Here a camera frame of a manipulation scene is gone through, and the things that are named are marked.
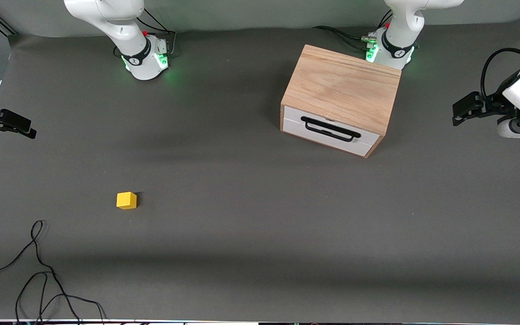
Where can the wooden drawer cabinet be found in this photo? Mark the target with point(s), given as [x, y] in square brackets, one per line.
[341, 85]

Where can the dark grey table mat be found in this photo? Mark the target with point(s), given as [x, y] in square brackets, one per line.
[242, 203]

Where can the wooden drawer with white front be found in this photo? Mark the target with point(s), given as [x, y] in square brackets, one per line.
[294, 114]

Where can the yellow cube block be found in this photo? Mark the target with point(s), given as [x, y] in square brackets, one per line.
[127, 201]

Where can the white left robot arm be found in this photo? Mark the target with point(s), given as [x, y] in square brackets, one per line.
[404, 27]

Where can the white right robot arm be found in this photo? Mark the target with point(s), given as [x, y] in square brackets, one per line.
[120, 27]

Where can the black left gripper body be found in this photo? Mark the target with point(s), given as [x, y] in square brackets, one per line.
[499, 102]

